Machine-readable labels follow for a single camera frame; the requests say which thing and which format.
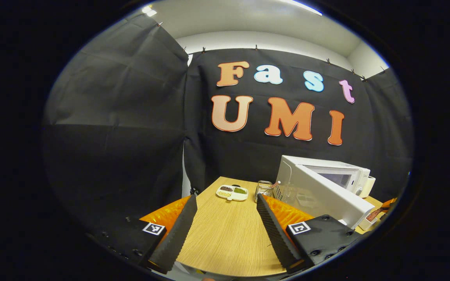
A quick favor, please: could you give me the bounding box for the metal mesh holder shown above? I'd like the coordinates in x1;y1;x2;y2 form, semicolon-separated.
254;180;275;203

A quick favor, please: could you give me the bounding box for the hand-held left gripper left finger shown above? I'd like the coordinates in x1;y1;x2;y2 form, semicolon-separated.
88;194;198;275

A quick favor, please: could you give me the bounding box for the white microwave oven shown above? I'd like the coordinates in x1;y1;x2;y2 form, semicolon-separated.
274;155;376;229

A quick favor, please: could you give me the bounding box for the white divided seasoning dish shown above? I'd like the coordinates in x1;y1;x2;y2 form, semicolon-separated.
216;185;249;202

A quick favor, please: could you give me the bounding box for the brown grilled meat piece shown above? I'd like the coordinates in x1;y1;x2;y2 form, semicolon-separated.
366;207;386;223

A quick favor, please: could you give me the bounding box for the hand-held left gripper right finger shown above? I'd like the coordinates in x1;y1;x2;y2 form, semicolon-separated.
256;193;362;274

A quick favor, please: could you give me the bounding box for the black backdrop cloth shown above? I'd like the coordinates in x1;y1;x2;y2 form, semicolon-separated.
41;14;413;235

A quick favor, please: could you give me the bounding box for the small white plate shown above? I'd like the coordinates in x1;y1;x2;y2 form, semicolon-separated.
358;217;378;231

